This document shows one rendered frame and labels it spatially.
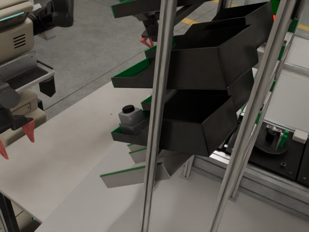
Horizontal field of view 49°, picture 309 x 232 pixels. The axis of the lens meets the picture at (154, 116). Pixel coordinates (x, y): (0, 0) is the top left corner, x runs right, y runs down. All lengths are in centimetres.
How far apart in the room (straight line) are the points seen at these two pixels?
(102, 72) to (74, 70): 27
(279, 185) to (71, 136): 78
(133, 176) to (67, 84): 238
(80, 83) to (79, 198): 214
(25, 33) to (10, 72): 16
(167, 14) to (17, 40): 92
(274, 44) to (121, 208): 77
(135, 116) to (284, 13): 44
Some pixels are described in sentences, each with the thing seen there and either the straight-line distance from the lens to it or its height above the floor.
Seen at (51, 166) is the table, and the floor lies 86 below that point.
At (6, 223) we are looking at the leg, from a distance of 151.
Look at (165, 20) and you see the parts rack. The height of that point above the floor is 155.
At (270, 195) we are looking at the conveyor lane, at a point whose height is 90.
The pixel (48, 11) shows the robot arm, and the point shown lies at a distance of 140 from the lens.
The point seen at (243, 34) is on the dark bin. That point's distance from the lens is 62.
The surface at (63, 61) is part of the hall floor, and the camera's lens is 354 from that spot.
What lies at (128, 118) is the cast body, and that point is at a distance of 80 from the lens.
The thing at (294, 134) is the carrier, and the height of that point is 99.
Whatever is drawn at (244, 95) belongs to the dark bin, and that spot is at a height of 132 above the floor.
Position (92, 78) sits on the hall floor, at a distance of 326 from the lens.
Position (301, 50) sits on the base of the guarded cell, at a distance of 230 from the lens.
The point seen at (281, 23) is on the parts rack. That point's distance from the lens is 50.
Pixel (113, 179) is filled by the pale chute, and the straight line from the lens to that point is 95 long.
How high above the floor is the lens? 177
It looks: 39 degrees down
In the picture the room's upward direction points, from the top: 6 degrees clockwise
